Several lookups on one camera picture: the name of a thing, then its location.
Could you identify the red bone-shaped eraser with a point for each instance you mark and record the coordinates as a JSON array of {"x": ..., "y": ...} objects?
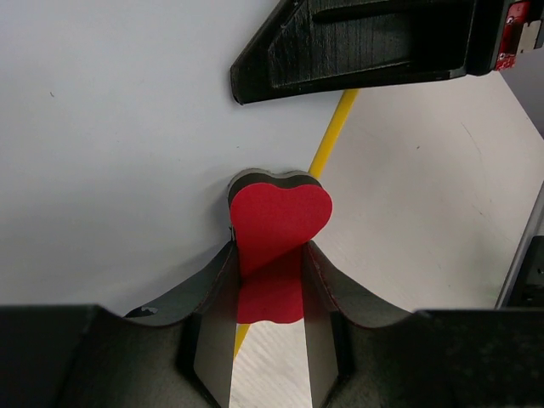
[{"x": 273, "y": 215}]

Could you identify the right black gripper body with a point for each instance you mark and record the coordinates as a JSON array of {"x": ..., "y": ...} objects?
[{"x": 520, "y": 32}]

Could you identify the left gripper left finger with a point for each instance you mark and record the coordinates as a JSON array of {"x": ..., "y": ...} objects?
[{"x": 174, "y": 351}]

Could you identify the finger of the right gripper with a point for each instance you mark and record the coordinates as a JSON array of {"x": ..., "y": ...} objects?
[{"x": 307, "y": 47}]

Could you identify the yellow-framed whiteboard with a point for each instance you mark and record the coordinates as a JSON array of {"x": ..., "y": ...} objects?
[{"x": 119, "y": 137}]

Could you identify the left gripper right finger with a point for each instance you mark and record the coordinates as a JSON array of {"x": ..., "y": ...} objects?
[{"x": 365, "y": 352}]

